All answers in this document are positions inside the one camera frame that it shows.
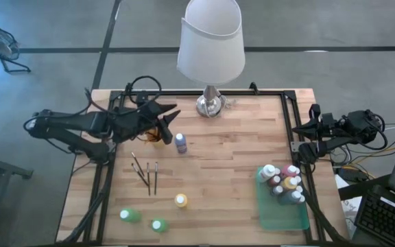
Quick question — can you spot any yellow floor cable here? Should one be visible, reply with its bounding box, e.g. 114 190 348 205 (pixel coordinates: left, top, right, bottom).
350 145 395 165

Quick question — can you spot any large blue-violet paint bottle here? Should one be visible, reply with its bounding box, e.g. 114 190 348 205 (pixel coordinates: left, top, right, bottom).
174 132 188 154

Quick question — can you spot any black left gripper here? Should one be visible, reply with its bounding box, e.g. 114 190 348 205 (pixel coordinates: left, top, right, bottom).
139 99 182 145

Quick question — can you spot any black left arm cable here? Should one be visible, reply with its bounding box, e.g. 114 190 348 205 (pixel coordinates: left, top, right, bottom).
84 75 163 116

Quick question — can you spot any clear lamp power cord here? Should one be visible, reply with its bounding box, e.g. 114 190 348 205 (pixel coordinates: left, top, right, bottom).
217 95 239 110

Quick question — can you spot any yellow-orange plastic cup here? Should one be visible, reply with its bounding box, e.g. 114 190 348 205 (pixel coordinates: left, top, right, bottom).
145 128 166 149

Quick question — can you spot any black computer desk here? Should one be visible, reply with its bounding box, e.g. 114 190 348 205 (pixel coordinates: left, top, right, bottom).
337 173 395 247

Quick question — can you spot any black computer keyboard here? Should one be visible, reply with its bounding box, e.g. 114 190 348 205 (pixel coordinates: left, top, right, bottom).
354 190 395 245

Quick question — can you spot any large pink paint bottle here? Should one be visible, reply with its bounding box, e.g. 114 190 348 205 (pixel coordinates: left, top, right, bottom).
280 164 298 178

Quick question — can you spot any white printed paper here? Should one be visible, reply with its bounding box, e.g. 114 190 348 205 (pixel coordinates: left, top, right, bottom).
334 174 363 237

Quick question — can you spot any translucent green plastic bin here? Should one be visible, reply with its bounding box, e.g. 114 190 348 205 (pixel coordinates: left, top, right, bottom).
255 165 311 232

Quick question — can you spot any grey side table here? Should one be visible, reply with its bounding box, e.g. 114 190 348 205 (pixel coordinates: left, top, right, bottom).
0 150 34 180

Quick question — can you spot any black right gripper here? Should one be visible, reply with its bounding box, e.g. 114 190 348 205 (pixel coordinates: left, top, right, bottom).
291 104 338 141

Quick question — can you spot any grey metal mounting plate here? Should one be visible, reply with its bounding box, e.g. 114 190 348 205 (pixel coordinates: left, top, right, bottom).
290 140 304 154

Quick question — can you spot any large green paint bottle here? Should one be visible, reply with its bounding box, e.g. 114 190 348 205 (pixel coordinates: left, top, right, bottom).
151 217 170 235
119 207 143 224

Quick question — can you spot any silver table lamp white shade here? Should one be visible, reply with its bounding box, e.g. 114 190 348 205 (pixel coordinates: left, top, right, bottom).
176 0 246 119

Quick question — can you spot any black power strip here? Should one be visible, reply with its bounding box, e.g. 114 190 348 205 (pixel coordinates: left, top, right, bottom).
334 165 370 183

